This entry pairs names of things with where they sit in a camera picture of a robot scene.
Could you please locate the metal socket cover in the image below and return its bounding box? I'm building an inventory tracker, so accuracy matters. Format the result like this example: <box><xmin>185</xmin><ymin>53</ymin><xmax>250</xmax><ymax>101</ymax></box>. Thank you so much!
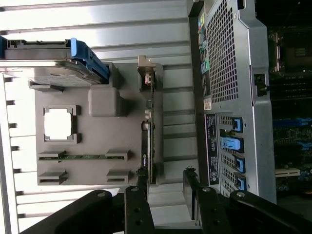
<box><xmin>268</xmin><ymin>33</ymin><xmax>281</xmax><ymax>73</ymax></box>

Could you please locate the blue expansion slot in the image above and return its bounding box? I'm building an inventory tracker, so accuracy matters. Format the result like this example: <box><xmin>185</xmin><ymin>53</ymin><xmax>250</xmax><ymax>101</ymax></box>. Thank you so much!
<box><xmin>272</xmin><ymin>117</ymin><xmax>312</xmax><ymax>128</ymax></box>

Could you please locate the green motherboard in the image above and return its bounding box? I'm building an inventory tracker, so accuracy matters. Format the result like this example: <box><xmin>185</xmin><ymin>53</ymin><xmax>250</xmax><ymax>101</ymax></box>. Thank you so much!
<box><xmin>267</xmin><ymin>24</ymin><xmax>312</xmax><ymax>198</ymax></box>

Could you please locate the CPU socket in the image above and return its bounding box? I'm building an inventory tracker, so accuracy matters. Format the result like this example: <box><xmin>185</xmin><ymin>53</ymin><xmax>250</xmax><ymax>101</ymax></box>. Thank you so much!
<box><xmin>277</xmin><ymin>33</ymin><xmax>312</xmax><ymax>74</ymax></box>

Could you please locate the grey parts rack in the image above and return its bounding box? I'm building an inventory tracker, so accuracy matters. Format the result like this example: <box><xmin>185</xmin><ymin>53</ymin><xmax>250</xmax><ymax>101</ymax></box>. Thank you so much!
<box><xmin>28</xmin><ymin>62</ymin><xmax>166</xmax><ymax>188</ymax></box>

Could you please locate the silver CPU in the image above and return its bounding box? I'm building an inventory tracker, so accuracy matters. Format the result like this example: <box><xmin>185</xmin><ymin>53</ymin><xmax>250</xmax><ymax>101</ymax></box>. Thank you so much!
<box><xmin>43</xmin><ymin>108</ymin><xmax>75</xmax><ymax>141</ymax></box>

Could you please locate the hard disk with blue carrier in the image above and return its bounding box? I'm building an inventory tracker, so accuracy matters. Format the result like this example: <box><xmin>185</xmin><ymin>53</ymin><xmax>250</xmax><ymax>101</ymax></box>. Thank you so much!
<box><xmin>0</xmin><ymin>36</ymin><xmax>110</xmax><ymax>86</ymax></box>

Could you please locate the open PC case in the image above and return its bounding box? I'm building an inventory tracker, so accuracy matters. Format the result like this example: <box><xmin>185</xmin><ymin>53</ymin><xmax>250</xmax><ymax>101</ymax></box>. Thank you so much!
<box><xmin>186</xmin><ymin>0</ymin><xmax>312</xmax><ymax>205</ymax></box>

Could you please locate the green RAM stick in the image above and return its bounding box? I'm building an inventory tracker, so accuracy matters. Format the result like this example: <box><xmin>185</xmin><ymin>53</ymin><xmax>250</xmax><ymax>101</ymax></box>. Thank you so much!
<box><xmin>39</xmin><ymin>155</ymin><xmax>124</xmax><ymax>161</ymax></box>

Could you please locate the white expansion slot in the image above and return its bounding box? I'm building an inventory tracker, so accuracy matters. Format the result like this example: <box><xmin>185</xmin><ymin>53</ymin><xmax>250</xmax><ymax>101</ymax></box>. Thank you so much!
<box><xmin>275</xmin><ymin>168</ymin><xmax>300</xmax><ymax>177</ymax></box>

